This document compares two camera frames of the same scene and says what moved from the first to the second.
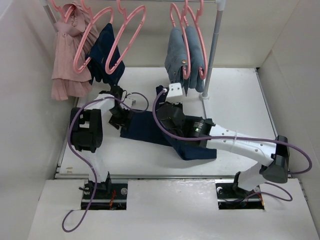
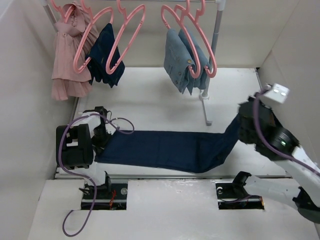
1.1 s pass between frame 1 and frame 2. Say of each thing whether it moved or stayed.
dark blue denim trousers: moved
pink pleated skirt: stayed
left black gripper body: moved
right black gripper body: moved
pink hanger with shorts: stayed
